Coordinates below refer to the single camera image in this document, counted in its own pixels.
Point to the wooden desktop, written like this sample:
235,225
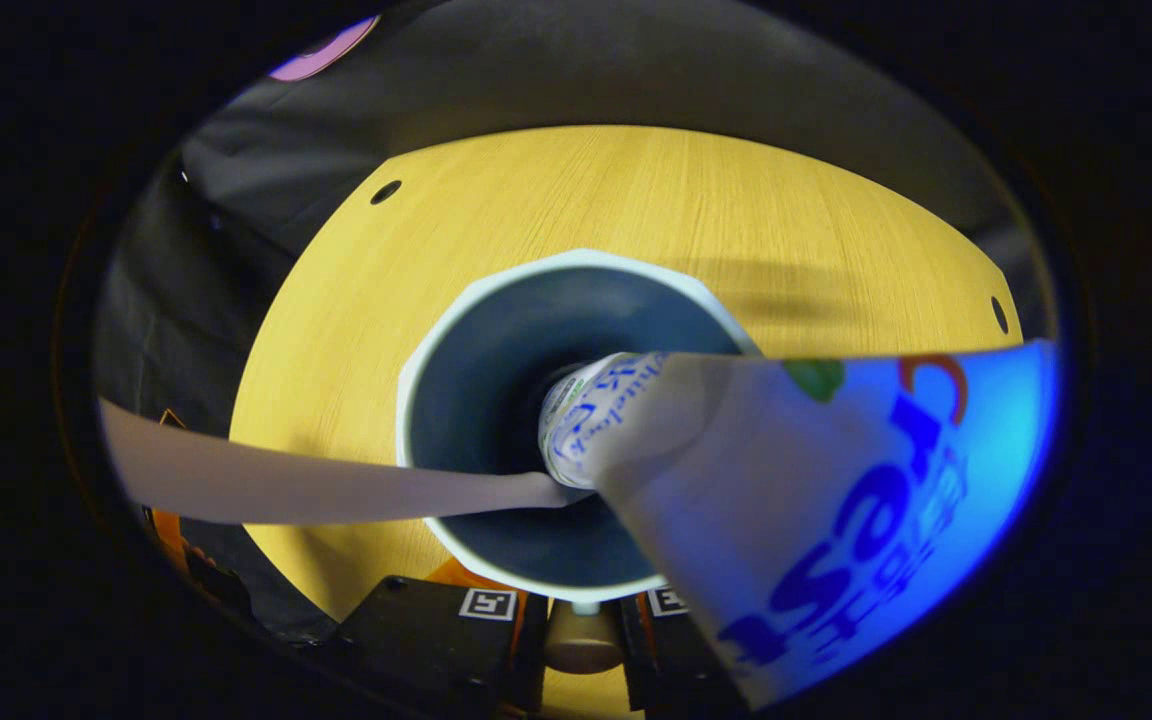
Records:
636,190

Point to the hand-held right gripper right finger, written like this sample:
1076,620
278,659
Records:
661,650

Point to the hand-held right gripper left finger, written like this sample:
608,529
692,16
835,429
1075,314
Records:
426,650

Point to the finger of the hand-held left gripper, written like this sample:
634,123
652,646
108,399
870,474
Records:
168,540

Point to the white blue toothpaste tube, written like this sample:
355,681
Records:
786,480

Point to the pale pink toothbrush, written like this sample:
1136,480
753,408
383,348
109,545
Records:
286,485

